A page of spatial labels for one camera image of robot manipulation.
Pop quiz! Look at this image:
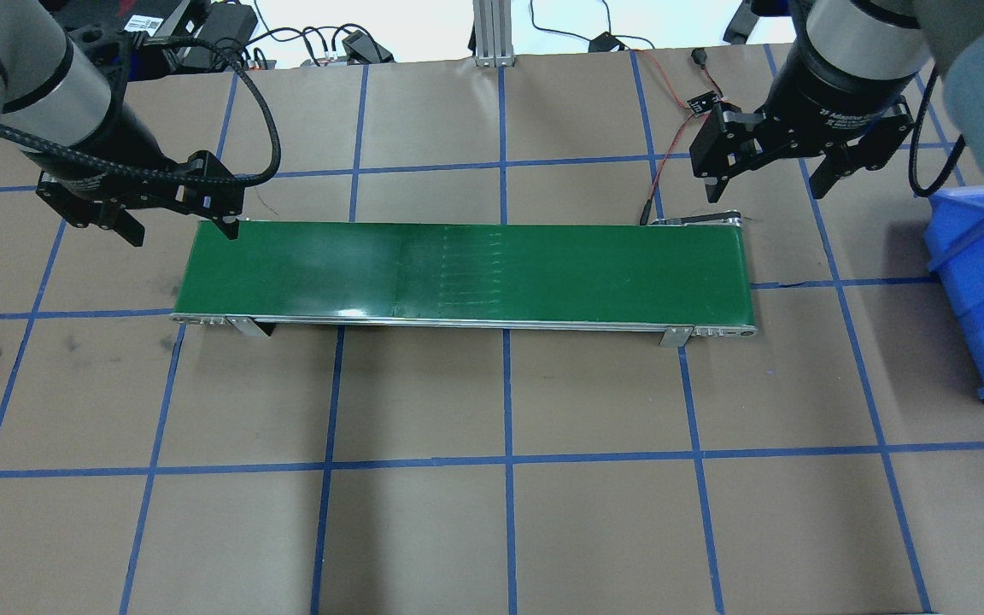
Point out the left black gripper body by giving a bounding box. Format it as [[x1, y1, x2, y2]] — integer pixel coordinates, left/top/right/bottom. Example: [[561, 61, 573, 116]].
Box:
[[36, 150, 246, 230]]

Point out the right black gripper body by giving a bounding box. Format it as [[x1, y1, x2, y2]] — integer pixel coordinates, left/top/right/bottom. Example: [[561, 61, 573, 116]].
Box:
[[688, 95, 915, 179]]

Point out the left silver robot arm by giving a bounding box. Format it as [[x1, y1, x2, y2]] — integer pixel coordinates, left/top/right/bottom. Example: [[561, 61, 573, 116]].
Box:
[[0, 1, 243, 248]]

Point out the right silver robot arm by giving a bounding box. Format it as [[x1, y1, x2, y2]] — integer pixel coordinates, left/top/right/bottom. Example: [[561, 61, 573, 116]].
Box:
[[688, 1, 984, 203]]

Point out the small black controller board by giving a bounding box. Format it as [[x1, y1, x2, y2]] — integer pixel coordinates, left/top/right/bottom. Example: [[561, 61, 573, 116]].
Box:
[[686, 90, 723, 117]]

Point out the green conveyor belt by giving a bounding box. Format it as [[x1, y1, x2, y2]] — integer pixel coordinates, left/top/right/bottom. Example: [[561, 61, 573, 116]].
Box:
[[172, 220, 758, 346]]

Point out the red black conveyor wire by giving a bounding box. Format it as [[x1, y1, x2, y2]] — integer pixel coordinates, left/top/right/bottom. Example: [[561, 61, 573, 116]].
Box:
[[629, 50, 728, 227]]

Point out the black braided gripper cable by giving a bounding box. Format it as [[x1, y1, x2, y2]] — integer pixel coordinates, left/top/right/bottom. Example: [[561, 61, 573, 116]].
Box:
[[0, 34, 282, 187]]

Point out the aluminium frame post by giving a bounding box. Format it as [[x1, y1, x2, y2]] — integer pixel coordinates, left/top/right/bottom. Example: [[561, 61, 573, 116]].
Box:
[[472, 0, 516, 67]]

